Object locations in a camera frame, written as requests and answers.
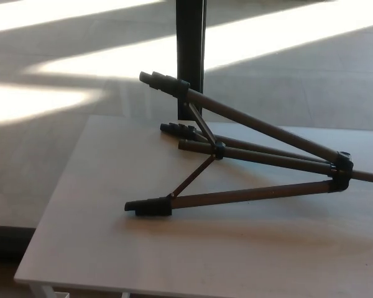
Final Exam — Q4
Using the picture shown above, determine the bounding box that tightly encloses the black vertical post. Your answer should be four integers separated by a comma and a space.
176, 0, 208, 121

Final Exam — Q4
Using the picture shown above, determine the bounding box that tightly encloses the bronze and black camera tripod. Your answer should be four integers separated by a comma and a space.
124, 70, 373, 217

